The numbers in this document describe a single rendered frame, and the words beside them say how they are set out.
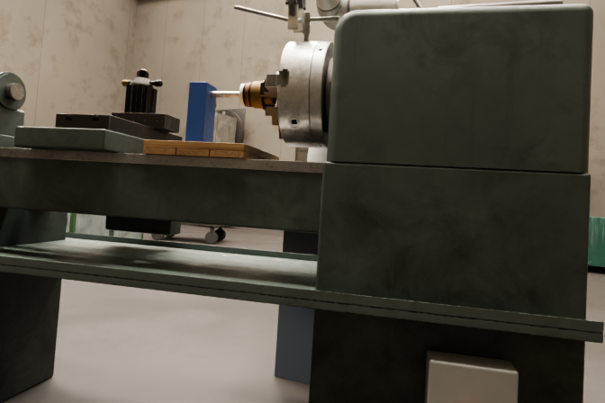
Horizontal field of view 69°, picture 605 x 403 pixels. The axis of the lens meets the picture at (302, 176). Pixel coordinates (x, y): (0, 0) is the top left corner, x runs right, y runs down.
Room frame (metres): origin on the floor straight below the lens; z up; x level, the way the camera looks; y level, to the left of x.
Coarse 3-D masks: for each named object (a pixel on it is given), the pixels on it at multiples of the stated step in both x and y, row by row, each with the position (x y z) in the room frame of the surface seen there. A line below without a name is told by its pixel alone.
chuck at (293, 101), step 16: (288, 48) 1.22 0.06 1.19; (304, 48) 1.21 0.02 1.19; (288, 64) 1.19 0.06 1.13; (304, 64) 1.18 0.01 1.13; (304, 80) 1.17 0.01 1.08; (288, 96) 1.18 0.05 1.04; (304, 96) 1.17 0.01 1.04; (288, 112) 1.20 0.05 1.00; (304, 112) 1.19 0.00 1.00; (288, 128) 1.23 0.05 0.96; (304, 128) 1.22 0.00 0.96; (288, 144) 1.31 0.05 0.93; (304, 144) 1.29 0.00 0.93
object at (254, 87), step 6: (246, 84) 1.34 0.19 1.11; (252, 84) 1.33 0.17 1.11; (258, 84) 1.33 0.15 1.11; (246, 90) 1.33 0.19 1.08; (252, 90) 1.32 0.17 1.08; (258, 90) 1.32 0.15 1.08; (246, 96) 1.33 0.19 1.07; (252, 96) 1.32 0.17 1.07; (258, 96) 1.32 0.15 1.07; (246, 102) 1.34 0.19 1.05; (252, 102) 1.33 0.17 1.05; (258, 102) 1.33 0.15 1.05; (264, 102) 1.34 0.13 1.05; (270, 102) 1.33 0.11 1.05; (258, 108) 1.36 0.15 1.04; (264, 108) 1.35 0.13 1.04
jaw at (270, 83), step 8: (280, 72) 1.19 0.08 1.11; (288, 72) 1.19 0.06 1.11; (264, 80) 1.26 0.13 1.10; (272, 80) 1.21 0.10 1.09; (280, 80) 1.19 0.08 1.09; (288, 80) 1.19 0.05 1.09; (264, 88) 1.26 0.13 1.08; (272, 88) 1.22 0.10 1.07; (264, 96) 1.31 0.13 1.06; (272, 96) 1.30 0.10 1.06
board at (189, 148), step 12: (144, 144) 1.24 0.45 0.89; (156, 144) 1.23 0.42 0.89; (168, 144) 1.23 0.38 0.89; (180, 144) 1.22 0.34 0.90; (192, 144) 1.21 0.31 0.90; (204, 144) 1.20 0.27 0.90; (216, 144) 1.20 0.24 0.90; (228, 144) 1.19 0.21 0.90; (240, 144) 1.18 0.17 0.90; (192, 156) 1.21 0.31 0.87; (204, 156) 1.20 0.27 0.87; (216, 156) 1.19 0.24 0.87; (228, 156) 1.19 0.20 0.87; (240, 156) 1.18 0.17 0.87; (252, 156) 1.25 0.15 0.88; (264, 156) 1.36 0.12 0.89
